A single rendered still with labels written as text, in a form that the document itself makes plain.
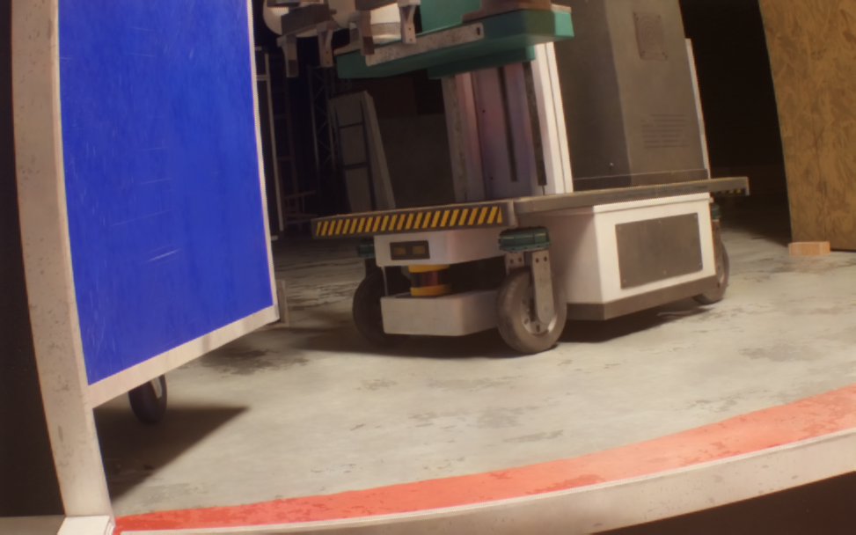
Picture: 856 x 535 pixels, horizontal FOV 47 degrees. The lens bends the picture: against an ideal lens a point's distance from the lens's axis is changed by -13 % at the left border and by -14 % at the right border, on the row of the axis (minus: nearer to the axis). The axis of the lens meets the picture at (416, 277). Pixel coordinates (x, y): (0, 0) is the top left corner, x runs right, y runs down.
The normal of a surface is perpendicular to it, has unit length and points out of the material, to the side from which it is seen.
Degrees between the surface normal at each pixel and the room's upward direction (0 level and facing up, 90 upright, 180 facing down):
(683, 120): 90
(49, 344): 90
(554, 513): 90
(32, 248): 90
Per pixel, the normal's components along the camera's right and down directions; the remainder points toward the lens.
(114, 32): 0.98, -0.10
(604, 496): 0.16, 0.06
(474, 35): -0.76, 0.13
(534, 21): 0.65, -0.01
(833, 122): -0.97, 0.12
